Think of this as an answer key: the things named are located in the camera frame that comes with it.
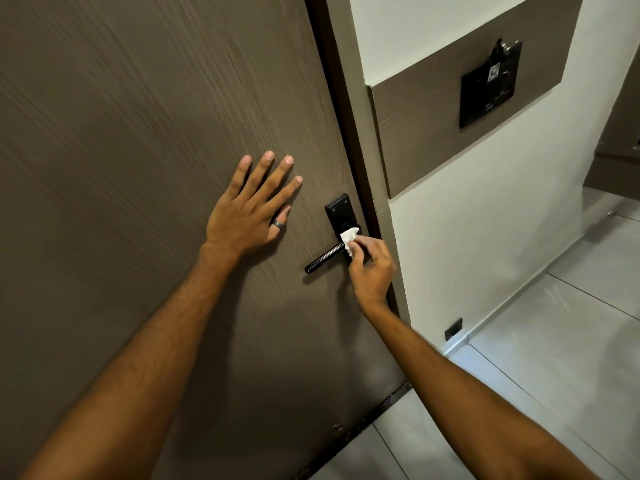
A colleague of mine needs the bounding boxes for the person's right hand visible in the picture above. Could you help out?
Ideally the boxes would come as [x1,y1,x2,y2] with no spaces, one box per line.
[346,237,398,318]

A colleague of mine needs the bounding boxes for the black door lever handle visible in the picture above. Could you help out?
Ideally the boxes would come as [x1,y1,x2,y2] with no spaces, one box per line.
[304,193,374,274]

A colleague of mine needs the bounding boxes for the person's right forearm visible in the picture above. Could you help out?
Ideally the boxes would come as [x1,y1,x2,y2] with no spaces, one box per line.
[359,301,603,480]

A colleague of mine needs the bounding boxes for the person's left forearm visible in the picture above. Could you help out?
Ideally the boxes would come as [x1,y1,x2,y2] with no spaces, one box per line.
[20,242,242,480]

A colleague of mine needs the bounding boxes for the white tissue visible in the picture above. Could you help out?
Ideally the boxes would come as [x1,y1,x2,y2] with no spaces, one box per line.
[340,227,361,259]

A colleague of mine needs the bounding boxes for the person's left hand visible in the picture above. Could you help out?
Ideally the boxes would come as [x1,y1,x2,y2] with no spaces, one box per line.
[202,151,304,261]

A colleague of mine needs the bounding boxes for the brown wooden wall panel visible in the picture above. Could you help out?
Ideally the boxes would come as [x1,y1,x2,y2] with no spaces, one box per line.
[367,0,585,199]

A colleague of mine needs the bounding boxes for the dark brown door frame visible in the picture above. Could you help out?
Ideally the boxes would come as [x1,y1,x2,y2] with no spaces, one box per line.
[304,0,412,328]

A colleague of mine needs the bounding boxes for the brown wooden door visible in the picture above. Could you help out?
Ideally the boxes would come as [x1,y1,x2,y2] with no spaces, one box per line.
[0,0,408,480]

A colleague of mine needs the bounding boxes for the brown wooden cabinet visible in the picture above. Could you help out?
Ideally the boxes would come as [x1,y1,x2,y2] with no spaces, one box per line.
[582,45,640,201]

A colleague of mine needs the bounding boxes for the black wall card holder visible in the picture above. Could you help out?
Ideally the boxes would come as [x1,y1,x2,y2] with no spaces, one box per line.
[459,39,523,129]

